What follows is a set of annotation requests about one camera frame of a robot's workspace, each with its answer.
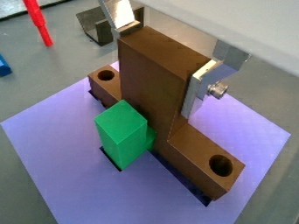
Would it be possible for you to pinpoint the green U-shaped block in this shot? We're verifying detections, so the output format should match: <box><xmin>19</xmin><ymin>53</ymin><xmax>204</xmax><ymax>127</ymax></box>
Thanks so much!
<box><xmin>94</xmin><ymin>100</ymin><xmax>156</xmax><ymax>170</ymax></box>

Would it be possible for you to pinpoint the red hexagonal peg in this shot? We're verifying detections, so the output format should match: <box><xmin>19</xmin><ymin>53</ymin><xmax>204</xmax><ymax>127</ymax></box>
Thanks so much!
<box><xmin>22</xmin><ymin>0</ymin><xmax>52</xmax><ymax>46</ymax></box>

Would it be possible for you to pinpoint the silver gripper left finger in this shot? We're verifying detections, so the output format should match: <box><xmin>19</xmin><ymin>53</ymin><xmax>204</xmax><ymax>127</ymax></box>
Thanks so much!
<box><xmin>97</xmin><ymin>0</ymin><xmax>140</xmax><ymax>37</ymax></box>

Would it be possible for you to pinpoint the purple insertion board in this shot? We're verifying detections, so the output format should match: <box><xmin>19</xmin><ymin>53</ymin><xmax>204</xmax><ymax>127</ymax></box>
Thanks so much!
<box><xmin>1</xmin><ymin>80</ymin><xmax>289</xmax><ymax>224</ymax></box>

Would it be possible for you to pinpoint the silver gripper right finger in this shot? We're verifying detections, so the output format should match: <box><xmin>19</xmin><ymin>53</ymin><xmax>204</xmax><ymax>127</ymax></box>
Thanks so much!
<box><xmin>181</xmin><ymin>40</ymin><xmax>249</xmax><ymax>119</ymax></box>

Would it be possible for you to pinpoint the black angled bracket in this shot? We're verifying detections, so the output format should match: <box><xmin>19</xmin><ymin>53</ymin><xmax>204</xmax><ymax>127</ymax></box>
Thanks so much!
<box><xmin>76</xmin><ymin>7</ymin><xmax>144</xmax><ymax>46</ymax></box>

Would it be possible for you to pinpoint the brown T-shaped block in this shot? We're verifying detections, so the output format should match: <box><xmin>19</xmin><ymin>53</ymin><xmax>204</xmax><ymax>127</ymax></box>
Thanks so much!
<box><xmin>88</xmin><ymin>26</ymin><xmax>244</xmax><ymax>200</ymax></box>

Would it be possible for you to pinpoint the blue stepped peg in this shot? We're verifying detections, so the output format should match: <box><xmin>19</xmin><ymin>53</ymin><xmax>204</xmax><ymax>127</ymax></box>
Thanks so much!
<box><xmin>0</xmin><ymin>54</ymin><xmax>11</xmax><ymax>76</ymax></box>

